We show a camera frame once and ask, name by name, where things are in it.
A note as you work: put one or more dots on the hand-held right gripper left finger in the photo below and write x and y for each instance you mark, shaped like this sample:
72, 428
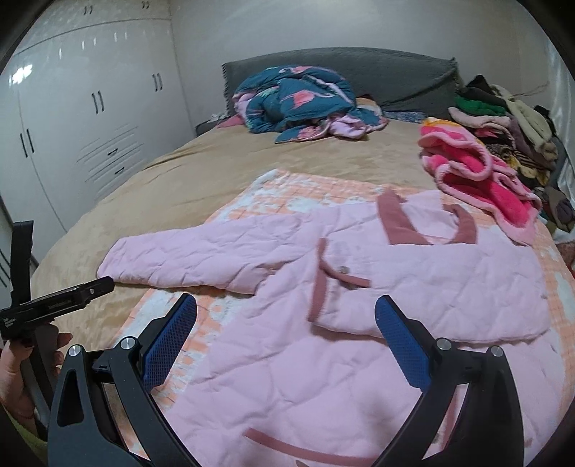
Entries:
173, 341

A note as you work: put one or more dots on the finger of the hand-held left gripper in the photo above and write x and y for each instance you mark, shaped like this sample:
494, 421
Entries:
99, 286
22, 260

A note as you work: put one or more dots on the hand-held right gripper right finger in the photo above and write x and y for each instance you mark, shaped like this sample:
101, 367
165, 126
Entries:
402, 341

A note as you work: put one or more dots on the pink quilted jacket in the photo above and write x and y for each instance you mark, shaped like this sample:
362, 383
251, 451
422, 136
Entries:
314, 368

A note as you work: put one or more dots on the person's left forearm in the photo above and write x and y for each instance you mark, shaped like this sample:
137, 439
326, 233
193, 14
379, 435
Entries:
29, 438

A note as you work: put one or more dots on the pile of mixed clothes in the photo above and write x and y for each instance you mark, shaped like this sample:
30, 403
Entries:
494, 121

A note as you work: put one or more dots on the person's left hand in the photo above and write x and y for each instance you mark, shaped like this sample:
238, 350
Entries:
11, 381

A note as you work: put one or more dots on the bed with tan cover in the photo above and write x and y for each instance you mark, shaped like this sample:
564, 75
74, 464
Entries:
202, 170

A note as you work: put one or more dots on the white glossy wardrobe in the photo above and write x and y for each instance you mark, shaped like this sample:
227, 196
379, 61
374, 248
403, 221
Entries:
90, 112

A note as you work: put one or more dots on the orange white checkered blanket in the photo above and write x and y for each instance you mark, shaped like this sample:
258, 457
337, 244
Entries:
269, 193

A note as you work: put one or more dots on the hot pink fleece garment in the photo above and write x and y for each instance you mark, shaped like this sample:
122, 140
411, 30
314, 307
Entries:
467, 166

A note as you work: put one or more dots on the blue patterned pillow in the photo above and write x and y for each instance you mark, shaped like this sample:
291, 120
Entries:
404, 116

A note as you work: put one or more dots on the teal flamingo print quilt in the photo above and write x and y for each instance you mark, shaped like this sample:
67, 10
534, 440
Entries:
292, 99

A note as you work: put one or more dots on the grey padded headboard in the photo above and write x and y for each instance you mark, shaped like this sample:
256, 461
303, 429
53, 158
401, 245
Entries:
382, 72

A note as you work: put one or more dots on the white satin curtain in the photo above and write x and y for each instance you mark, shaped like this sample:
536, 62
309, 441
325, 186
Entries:
564, 112

